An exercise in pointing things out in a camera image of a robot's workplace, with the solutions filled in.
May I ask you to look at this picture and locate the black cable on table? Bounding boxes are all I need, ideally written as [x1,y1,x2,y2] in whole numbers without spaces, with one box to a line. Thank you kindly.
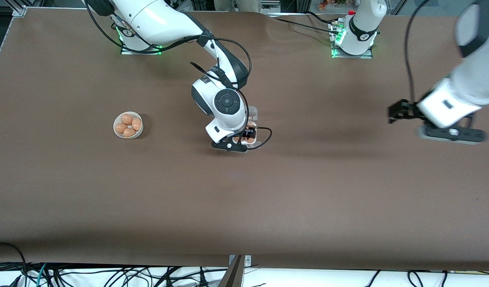
[274,18,340,35]
[306,11,341,25]

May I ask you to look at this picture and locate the brown paper table cover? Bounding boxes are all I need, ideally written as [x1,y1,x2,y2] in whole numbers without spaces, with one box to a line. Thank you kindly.
[0,7,489,272]

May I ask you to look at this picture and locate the brown angled bar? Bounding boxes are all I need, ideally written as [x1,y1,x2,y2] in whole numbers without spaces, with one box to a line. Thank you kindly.
[217,255,245,287]

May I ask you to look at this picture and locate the teal floor cable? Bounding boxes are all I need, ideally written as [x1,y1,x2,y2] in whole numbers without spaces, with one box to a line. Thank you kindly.
[36,263,49,287]

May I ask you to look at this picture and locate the aluminium frame profile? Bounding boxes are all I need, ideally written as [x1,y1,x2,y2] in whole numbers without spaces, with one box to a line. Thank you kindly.
[5,0,29,17]

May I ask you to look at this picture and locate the white round bowl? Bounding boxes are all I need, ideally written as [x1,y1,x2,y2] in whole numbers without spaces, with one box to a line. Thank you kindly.
[113,111,143,139]

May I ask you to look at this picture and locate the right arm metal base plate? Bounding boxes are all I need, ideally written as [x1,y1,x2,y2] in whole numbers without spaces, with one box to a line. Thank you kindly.
[121,24,163,55]

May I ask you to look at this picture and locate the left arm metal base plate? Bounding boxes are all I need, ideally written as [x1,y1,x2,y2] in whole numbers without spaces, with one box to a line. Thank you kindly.
[331,20,373,59]

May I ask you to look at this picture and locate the black looped floor cable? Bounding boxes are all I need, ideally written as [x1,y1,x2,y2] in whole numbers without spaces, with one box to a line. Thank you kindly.
[0,242,28,287]

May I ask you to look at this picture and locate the clear plastic egg box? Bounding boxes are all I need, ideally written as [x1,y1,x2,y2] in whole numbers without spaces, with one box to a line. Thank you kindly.
[244,105,262,150]

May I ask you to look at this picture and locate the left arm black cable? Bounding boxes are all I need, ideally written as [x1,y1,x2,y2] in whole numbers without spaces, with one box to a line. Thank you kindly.
[404,0,433,105]

